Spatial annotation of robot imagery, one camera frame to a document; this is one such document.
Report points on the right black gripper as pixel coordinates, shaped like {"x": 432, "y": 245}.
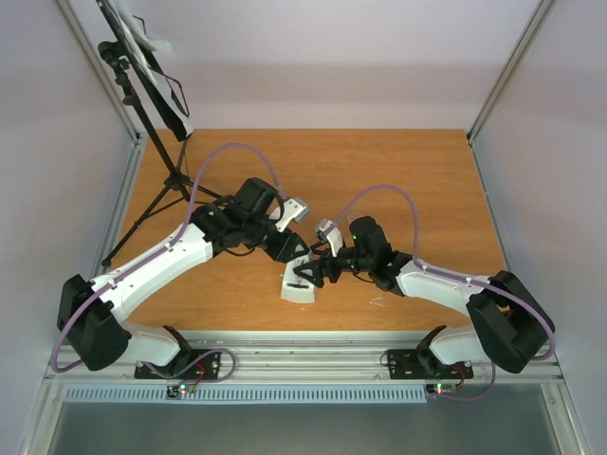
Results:
{"x": 327, "y": 268}

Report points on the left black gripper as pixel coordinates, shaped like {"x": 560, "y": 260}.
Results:
{"x": 293, "y": 240}

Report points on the white metronome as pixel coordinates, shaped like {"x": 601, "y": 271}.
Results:
{"x": 294, "y": 288}

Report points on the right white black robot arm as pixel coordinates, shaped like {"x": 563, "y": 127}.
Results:
{"x": 507, "y": 326}

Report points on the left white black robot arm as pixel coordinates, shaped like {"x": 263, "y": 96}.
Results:
{"x": 93, "y": 315}

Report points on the right small circuit board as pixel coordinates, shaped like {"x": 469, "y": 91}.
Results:
{"x": 440, "y": 388}

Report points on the small circuit board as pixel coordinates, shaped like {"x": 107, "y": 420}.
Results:
{"x": 182, "y": 390}
{"x": 440, "y": 388}

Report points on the left small circuit board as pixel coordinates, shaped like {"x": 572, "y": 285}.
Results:
{"x": 182, "y": 390}

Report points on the black music stand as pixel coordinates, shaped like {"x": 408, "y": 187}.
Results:
{"x": 122, "y": 55}

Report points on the white sheet music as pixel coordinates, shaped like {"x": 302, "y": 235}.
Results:
{"x": 135, "y": 25}

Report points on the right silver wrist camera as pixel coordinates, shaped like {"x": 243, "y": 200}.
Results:
{"x": 328, "y": 233}

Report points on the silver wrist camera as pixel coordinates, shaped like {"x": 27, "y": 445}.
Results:
{"x": 328, "y": 233}
{"x": 291, "y": 210}

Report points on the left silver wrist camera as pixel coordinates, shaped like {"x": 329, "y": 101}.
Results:
{"x": 291, "y": 210}

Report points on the aluminium frame rail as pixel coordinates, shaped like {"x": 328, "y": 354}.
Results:
{"x": 309, "y": 357}

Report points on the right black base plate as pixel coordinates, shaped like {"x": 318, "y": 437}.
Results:
{"x": 403, "y": 364}

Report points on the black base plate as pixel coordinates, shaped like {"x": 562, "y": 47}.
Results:
{"x": 210, "y": 365}
{"x": 403, "y": 364}

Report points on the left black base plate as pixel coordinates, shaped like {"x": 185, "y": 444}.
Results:
{"x": 210, "y": 365}

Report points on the grey slotted cable duct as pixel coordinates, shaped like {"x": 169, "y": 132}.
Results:
{"x": 217, "y": 394}

